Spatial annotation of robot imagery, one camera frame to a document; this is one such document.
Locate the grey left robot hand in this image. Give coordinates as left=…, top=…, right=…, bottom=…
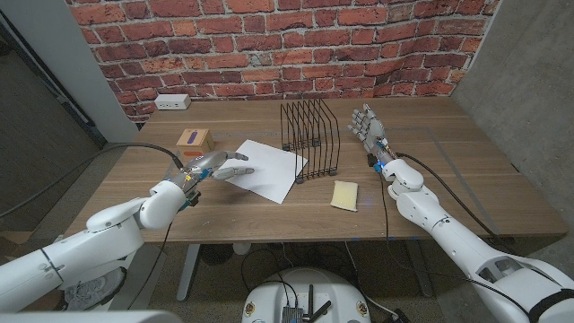
left=172, top=150, right=256, bottom=192

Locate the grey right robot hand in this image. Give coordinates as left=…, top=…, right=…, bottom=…
left=347, top=103, right=398, bottom=170

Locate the white paper file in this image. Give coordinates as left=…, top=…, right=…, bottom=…
left=222, top=139, right=309, bottom=205

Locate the yellow sponge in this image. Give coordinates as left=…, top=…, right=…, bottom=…
left=330, top=179, right=360, bottom=213

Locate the white power strip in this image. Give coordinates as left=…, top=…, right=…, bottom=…
left=153, top=93, right=192, bottom=111

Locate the white table leg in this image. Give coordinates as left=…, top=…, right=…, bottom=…
left=176, top=243, right=202, bottom=302

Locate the red brick printed backdrop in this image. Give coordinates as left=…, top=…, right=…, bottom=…
left=65, top=0, right=501, bottom=123

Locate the white robot torso base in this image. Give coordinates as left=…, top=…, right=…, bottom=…
left=241, top=267, right=372, bottom=323

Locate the grey sneaker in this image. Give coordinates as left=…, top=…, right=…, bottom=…
left=65, top=267, right=127, bottom=311

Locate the grey computer box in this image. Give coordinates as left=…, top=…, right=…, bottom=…
left=281, top=306, right=305, bottom=323

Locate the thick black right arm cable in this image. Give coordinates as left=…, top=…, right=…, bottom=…
left=395, top=152, right=501, bottom=238

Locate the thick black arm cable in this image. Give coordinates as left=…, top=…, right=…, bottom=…
left=0, top=141, right=185, bottom=220
left=395, top=152, right=501, bottom=238

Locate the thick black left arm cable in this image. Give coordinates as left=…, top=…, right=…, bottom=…
left=0, top=141, right=185, bottom=220

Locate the black wire file holder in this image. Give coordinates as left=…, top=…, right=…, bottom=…
left=280, top=98, right=341, bottom=185

